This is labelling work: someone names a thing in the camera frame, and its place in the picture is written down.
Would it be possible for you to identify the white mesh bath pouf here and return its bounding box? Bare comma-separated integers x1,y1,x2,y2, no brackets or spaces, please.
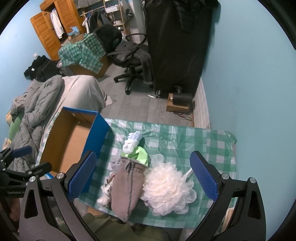
140,161,197,216

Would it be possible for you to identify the grey-brown towel mitt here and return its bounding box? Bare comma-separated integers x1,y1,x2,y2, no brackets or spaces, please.
111,157,147,222

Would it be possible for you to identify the white blue plastic bag bundle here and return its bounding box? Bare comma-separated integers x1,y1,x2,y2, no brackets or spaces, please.
122,131,142,154

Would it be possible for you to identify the lime green microfibre cloth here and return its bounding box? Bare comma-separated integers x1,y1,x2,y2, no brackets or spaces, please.
121,146,149,166

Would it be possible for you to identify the green pillow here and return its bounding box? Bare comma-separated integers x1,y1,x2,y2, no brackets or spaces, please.
9,112,24,141

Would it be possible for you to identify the blue cardboard box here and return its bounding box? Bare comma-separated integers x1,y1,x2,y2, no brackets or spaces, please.
40,107,110,174

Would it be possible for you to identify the green checkered tablecloth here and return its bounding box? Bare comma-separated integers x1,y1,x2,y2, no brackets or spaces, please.
79,118,237,228

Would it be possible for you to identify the grey quilted duvet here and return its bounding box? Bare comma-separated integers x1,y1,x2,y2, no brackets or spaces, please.
9,75,64,172

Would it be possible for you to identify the small cardboard box on floor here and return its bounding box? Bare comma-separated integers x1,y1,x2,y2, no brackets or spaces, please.
166,93,190,113

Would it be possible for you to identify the black cylinder device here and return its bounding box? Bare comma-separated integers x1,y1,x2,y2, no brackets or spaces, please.
171,86,193,108

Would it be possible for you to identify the beige bed sheet mattress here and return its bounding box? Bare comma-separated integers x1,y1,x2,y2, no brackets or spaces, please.
36,75,108,165

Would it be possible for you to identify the green checkered cloth pile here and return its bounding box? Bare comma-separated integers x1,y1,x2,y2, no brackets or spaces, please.
58,33,105,73

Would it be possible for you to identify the wooden louvre wardrobe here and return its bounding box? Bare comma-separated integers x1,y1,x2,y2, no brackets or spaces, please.
30,0,86,60

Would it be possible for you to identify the black office chair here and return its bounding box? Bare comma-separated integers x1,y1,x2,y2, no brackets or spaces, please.
93,24,154,95

